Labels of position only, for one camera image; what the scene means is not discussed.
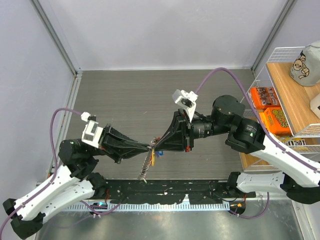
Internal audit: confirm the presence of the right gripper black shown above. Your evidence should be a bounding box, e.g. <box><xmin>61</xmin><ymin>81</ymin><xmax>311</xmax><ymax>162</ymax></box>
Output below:
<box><xmin>154</xmin><ymin>108</ymin><xmax>231</xmax><ymax>152</ymax></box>

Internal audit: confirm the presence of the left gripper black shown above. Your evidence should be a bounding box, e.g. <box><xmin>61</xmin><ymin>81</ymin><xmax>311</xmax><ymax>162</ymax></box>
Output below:
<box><xmin>88</xmin><ymin>121</ymin><xmax>151</xmax><ymax>162</ymax></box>

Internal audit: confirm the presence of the yellow key tag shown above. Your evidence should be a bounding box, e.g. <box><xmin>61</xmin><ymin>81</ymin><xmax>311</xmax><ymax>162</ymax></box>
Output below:
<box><xmin>151</xmin><ymin>149</ymin><xmax>156</xmax><ymax>167</ymax></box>

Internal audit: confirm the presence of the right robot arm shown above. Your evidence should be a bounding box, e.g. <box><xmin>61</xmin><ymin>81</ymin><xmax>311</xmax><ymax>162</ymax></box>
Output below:
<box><xmin>105</xmin><ymin>90</ymin><xmax>320</xmax><ymax>205</ymax></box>

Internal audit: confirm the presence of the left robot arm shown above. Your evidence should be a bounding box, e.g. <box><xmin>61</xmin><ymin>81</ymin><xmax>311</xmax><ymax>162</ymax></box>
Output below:
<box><xmin>3</xmin><ymin>120</ymin><xmax>150</xmax><ymax>239</ymax></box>

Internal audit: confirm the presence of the blue key tag right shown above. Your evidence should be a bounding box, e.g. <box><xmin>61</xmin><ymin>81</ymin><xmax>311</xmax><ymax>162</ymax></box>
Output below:
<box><xmin>155</xmin><ymin>150</ymin><xmax>164</xmax><ymax>158</ymax></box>

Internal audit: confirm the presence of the orange snack box top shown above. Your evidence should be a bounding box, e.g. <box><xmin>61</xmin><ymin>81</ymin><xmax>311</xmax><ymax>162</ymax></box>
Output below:
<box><xmin>250</xmin><ymin>87</ymin><xmax>280</xmax><ymax>110</ymax></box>

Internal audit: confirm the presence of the orange yellow snack box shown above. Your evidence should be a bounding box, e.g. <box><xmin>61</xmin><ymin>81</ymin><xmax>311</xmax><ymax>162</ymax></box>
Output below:
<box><xmin>259</xmin><ymin>107</ymin><xmax>291</xmax><ymax>136</ymax></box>

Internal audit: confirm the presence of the yellow snack bag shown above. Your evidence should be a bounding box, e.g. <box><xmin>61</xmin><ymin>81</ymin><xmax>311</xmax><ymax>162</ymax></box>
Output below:
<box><xmin>275</xmin><ymin>135</ymin><xmax>308</xmax><ymax>151</ymax></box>

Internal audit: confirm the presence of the grey printed pouch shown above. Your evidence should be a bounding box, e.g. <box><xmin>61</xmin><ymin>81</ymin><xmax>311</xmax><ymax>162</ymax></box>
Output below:
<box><xmin>289</xmin><ymin>40</ymin><xmax>320</xmax><ymax>87</ymax></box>

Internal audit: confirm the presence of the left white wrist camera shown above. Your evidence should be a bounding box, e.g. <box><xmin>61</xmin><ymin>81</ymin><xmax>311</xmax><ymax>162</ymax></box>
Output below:
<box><xmin>80</xmin><ymin>112</ymin><xmax>103</xmax><ymax>149</ymax></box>

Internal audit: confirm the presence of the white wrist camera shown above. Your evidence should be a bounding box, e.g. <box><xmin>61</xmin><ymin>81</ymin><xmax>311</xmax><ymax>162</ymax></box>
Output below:
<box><xmin>80</xmin><ymin>112</ymin><xmax>103</xmax><ymax>149</ymax></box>
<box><xmin>172</xmin><ymin>89</ymin><xmax>198</xmax><ymax>122</ymax></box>

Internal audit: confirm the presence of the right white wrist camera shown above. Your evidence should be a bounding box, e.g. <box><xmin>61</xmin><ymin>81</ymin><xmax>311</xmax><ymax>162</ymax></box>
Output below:
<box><xmin>172</xmin><ymin>89</ymin><xmax>198</xmax><ymax>122</ymax></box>

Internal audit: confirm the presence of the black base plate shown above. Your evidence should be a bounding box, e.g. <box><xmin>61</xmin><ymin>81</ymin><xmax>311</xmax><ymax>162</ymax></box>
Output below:
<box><xmin>89</xmin><ymin>179</ymin><xmax>256</xmax><ymax>205</ymax></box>

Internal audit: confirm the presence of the white slotted cable duct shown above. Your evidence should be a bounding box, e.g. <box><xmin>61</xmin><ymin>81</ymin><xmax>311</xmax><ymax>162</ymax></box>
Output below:
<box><xmin>63</xmin><ymin>200</ymin><xmax>230</xmax><ymax>212</ymax></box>

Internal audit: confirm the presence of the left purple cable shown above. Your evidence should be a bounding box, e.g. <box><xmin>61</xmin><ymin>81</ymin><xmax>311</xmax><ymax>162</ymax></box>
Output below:
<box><xmin>0</xmin><ymin>107</ymin><xmax>85</xmax><ymax>233</ymax></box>

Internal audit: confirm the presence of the white wire shelf rack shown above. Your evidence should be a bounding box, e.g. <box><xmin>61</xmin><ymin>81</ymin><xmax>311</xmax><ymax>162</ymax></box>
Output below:
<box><xmin>243</xmin><ymin>46</ymin><xmax>320</xmax><ymax>162</ymax></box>

